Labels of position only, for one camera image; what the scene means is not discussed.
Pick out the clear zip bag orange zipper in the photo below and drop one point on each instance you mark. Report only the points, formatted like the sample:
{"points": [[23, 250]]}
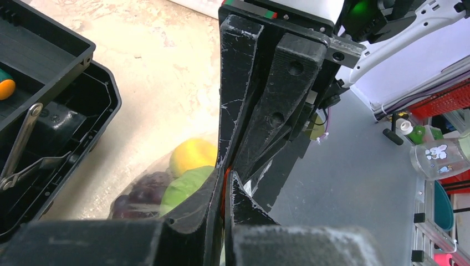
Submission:
{"points": [[207, 204]]}

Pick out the aluminium frame rail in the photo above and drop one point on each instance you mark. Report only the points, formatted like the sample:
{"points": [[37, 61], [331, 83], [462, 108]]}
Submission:
{"points": [[427, 234]]}

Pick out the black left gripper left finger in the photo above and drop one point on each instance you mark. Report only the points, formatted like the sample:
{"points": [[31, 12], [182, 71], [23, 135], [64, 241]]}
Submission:
{"points": [[188, 235]]}

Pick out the green bottle white cap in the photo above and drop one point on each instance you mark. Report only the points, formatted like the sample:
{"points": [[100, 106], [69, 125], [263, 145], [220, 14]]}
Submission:
{"points": [[418, 134]]}

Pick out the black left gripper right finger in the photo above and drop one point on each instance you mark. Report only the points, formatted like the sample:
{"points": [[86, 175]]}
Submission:
{"points": [[252, 237]]}

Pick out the black plastic toolbox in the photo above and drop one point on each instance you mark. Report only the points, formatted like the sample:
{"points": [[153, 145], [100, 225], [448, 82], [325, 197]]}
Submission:
{"points": [[62, 133]]}

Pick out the green cabbage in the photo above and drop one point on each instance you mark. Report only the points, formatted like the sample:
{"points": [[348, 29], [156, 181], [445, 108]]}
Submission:
{"points": [[184, 186]]}

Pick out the teal round object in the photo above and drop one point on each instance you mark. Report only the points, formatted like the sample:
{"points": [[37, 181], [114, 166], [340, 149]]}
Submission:
{"points": [[443, 211]]}

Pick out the dark red grapes bunch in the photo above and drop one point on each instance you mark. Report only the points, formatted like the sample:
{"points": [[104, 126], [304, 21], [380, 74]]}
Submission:
{"points": [[142, 198]]}

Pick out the clear plastic cup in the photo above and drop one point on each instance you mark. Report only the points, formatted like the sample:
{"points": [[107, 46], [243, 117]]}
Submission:
{"points": [[442, 158]]}

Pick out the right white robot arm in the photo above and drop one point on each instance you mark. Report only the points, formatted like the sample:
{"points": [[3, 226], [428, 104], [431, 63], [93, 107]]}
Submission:
{"points": [[382, 27]]}

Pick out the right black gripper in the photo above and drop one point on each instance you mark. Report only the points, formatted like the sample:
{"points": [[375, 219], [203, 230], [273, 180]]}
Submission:
{"points": [[277, 68]]}

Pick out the green handle screwdriver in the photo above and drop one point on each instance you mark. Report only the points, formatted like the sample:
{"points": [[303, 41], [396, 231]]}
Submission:
{"points": [[7, 85]]}

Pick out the black toolbox tray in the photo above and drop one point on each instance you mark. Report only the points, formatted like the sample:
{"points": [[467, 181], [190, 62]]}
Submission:
{"points": [[42, 56]]}

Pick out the red plastic crate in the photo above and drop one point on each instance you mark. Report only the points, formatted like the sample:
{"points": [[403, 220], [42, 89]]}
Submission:
{"points": [[450, 99]]}

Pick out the yellow orange fruit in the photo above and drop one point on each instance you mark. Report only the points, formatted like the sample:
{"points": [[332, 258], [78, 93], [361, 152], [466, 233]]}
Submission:
{"points": [[191, 154]]}

